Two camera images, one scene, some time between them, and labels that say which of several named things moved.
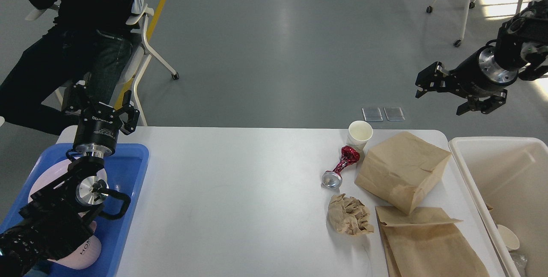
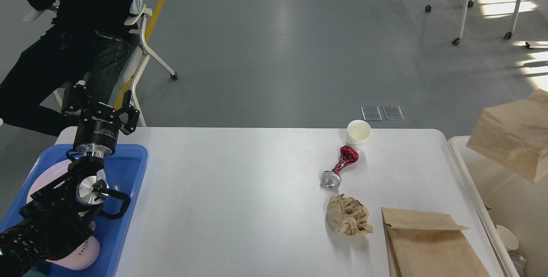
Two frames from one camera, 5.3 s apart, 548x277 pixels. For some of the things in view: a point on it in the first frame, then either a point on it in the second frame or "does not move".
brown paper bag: x=400 y=169 -> x=515 y=134
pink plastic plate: x=51 y=172 does not move
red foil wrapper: x=348 y=156 does not move
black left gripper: x=96 y=135 does not move
